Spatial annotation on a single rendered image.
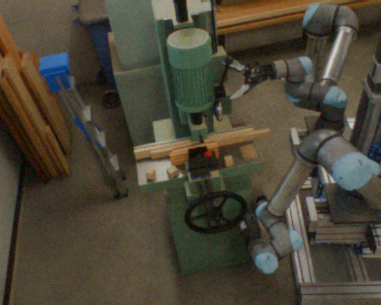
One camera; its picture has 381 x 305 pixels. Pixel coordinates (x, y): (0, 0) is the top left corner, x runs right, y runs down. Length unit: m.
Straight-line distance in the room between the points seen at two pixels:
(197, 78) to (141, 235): 1.47
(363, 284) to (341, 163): 1.20
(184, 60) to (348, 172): 0.72
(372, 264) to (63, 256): 1.94
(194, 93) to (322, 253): 1.27
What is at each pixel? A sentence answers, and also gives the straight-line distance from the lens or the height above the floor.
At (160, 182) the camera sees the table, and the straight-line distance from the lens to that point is 1.80.
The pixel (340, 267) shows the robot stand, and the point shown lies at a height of 0.21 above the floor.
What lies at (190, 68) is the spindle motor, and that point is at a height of 1.42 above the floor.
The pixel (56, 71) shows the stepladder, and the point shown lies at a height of 1.13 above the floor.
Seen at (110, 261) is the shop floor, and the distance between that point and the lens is 2.68.
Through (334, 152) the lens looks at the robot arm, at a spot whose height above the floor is 1.36.
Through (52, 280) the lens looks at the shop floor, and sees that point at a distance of 2.76.
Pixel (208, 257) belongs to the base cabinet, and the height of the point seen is 0.16.
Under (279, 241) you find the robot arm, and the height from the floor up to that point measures 0.99.
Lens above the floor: 2.22
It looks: 44 degrees down
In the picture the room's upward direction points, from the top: 8 degrees counter-clockwise
